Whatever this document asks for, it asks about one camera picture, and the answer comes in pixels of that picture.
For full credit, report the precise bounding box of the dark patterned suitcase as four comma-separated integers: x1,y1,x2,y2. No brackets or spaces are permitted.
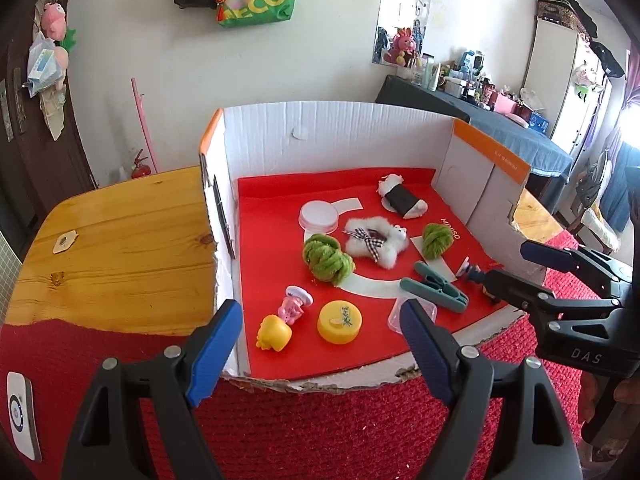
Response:
537,0,583,31

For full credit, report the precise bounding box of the small doll figure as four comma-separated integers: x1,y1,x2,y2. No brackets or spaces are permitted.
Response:
456,257,503,306

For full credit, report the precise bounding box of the orange cardboard box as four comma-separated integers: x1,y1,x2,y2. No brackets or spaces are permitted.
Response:
198,101,548,395

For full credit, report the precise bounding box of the white fluffy scrunchie with bow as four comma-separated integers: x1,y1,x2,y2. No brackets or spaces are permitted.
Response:
342,216,410,269

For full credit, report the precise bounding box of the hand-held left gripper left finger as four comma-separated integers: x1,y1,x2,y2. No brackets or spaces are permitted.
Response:
60,299,244,480

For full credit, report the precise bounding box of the table with blue cloth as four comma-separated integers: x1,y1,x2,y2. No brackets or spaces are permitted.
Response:
375,75,573,211

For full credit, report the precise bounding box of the white handheld device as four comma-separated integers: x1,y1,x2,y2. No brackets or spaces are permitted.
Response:
6,371,42,462

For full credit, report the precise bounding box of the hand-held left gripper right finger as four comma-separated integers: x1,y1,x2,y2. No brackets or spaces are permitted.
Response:
398,299,583,480

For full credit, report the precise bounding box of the yellow round lid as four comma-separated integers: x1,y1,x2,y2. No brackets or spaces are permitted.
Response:
317,300,363,345

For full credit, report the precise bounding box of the black bag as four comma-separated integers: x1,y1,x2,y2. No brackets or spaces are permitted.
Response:
590,40,626,78

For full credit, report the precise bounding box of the large green yarn scrunchie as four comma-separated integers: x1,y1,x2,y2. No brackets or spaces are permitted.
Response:
301,233,357,283

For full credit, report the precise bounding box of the pink bunny plush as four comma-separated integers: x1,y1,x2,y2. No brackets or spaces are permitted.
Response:
382,27,421,67

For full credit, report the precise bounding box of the purple curtain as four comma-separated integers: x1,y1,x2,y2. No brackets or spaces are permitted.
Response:
620,45,640,126

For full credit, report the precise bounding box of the hanging beige cloth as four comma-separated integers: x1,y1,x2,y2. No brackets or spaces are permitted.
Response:
42,90,67,141

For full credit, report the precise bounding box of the pink and yellow toy figure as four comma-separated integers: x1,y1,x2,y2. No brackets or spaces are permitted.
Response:
256,285,314,353

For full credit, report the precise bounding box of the rice ball plush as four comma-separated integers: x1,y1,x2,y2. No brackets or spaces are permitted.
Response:
376,173,430,221

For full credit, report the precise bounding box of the pink plush toy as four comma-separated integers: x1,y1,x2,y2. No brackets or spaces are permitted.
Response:
41,2,68,41

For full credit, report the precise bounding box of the white and green hanging plush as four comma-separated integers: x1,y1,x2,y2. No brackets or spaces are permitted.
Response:
572,62,603,101

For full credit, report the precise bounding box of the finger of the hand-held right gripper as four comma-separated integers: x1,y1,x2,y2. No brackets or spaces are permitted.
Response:
520,240,631,301
482,269,563,331

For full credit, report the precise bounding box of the clear plastic bag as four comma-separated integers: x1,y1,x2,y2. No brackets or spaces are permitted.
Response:
27,37,66,98

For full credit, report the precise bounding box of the red knitted mat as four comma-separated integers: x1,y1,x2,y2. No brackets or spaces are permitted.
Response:
0,232,640,480

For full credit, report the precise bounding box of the pink stick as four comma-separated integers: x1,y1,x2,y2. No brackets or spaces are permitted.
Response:
131,77,160,173

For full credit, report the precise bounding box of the peach plush with green leaves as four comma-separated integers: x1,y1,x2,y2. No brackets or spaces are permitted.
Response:
52,30,77,71

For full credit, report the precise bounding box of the white wardrobe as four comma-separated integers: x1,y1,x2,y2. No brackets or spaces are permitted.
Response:
520,15,613,161

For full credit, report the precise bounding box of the chair with hanging bags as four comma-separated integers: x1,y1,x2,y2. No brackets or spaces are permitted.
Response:
575,152,626,256

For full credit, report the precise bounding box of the small green yarn scrunchie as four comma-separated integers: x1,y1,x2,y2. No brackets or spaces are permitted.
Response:
421,223,455,261

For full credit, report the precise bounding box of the person's right hand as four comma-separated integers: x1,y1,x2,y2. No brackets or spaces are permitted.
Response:
579,372,640,456

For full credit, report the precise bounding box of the dark wooden door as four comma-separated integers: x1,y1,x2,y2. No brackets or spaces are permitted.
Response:
0,0,98,241

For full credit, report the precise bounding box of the clear plastic box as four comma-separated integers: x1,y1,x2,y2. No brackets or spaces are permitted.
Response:
388,296,438,336

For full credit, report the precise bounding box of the cluster of cosmetics bottles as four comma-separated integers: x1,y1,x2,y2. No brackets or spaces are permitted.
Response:
410,50,496,106

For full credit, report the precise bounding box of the teal clip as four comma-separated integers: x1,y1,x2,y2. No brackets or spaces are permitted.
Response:
400,261,470,314

